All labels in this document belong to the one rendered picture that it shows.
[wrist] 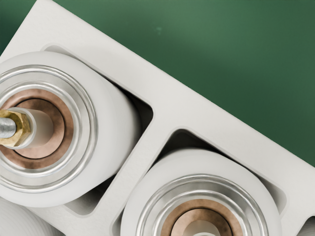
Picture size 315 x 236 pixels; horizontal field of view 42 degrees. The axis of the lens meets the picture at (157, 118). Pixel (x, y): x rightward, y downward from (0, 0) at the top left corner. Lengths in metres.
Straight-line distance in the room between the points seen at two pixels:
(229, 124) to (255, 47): 0.21
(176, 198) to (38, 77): 0.11
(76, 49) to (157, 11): 0.20
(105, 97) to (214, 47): 0.27
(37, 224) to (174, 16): 0.29
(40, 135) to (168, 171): 0.08
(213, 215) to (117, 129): 0.08
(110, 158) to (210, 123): 0.09
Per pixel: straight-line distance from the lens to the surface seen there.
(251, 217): 0.24
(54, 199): 0.26
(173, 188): 0.24
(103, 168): 0.25
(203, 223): 0.24
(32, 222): 0.34
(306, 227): 0.38
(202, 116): 0.31
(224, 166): 0.24
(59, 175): 0.25
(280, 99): 0.51
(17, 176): 0.26
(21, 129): 0.21
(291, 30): 0.52
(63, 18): 0.33
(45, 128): 0.24
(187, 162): 0.24
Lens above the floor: 0.49
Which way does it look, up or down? 86 degrees down
